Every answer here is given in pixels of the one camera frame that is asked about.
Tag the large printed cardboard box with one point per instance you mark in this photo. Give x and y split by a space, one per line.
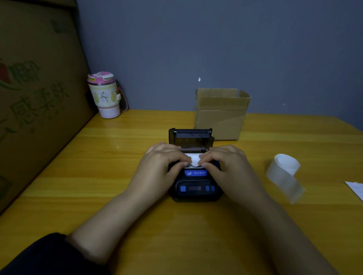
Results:
36 99

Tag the person's right thumb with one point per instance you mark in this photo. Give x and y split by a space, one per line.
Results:
211 171

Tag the black sleeve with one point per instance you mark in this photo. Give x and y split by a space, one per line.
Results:
54 256

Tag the small open cardboard box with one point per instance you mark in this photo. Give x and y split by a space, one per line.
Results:
221 116

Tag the person's left thumb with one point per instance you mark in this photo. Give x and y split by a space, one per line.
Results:
178 171

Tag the person's left forearm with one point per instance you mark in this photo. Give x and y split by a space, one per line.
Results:
110 221

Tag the white label paper roll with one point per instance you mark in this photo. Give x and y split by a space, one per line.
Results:
195 159

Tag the person's left hand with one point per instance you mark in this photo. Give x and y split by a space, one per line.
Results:
153 172

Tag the white paper sheet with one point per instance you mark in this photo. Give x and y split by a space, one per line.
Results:
356 189

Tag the loose curled white paper strip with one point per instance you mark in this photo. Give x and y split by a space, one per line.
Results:
283 175

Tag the black portable label printer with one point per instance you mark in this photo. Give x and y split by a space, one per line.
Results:
194 184

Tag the person's right hand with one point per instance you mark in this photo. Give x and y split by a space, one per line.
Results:
232 172

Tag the person's right forearm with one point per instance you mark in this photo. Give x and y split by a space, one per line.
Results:
283 238

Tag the pink lidded tumbler cup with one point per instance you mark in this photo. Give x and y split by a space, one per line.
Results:
105 96

